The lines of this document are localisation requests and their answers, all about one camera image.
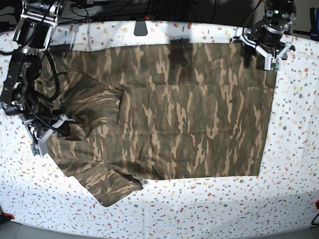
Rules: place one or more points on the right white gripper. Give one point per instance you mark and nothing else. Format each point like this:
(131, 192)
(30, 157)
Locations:
(40, 130)

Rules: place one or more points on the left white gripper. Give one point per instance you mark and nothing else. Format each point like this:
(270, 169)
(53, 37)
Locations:
(268, 51)

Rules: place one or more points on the camouflage T-shirt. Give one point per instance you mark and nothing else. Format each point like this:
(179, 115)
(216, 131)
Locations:
(160, 112)

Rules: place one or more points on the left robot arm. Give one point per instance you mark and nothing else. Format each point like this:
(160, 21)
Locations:
(264, 37)

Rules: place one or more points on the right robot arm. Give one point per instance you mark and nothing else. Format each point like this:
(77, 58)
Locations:
(33, 33)

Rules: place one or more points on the terrazzo pattern table cloth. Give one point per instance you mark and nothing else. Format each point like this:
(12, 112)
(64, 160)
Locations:
(281, 198)

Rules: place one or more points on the blue tool at right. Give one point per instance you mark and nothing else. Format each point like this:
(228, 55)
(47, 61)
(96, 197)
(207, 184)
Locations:
(313, 33)

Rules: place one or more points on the red clamp left corner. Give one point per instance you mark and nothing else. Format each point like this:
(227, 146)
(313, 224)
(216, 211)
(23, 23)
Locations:
(9, 215)

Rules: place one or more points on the red clamp corner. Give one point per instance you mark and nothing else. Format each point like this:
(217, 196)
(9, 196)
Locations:
(317, 204)
(9, 215)

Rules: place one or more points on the red clamp right corner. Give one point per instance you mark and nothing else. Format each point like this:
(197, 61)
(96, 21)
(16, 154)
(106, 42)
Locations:
(317, 204)

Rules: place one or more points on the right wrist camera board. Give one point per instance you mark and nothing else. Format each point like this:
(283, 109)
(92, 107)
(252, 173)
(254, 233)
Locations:
(40, 149)

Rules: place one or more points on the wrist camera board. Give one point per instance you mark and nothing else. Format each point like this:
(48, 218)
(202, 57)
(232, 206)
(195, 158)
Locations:
(40, 149)
(272, 64)

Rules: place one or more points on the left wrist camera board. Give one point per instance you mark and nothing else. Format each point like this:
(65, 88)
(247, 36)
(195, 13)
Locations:
(272, 64)

